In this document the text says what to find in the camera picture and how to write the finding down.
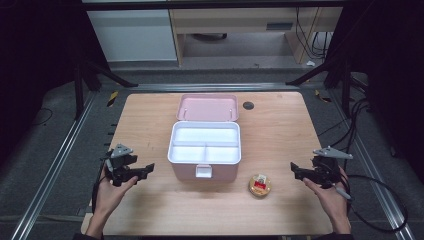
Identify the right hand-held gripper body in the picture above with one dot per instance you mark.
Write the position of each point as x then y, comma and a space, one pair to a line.
326, 170

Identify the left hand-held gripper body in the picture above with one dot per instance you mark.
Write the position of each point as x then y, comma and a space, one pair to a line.
118, 165

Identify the round golden tin red label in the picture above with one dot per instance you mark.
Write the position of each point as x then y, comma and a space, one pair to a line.
259, 185

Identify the white divided tray insert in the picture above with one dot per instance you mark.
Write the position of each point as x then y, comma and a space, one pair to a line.
204, 154

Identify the pink storage box with lid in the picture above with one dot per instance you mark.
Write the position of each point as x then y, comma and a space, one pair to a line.
206, 110

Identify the person's right hand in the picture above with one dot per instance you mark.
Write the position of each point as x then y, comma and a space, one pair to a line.
330, 200

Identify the person's left hand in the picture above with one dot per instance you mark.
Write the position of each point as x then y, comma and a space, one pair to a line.
110, 195

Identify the grey tape piece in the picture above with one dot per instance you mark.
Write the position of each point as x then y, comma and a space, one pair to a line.
83, 211

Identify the yellow black floor tape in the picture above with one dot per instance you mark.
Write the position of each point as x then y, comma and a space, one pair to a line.
112, 98
322, 96

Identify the black round table grommet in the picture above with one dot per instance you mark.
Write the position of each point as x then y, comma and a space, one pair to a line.
248, 105

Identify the black metal stand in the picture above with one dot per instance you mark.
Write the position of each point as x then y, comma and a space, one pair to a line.
79, 90
346, 86

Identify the crumpled white paper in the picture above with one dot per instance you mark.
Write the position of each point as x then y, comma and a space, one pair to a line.
310, 63

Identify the white cabinet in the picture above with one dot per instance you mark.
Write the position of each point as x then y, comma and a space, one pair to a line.
133, 35

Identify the long aluminium floor rail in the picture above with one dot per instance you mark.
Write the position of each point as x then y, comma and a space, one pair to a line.
53, 166
376, 186

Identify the short aluminium floor rail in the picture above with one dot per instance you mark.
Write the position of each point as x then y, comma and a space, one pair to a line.
213, 87

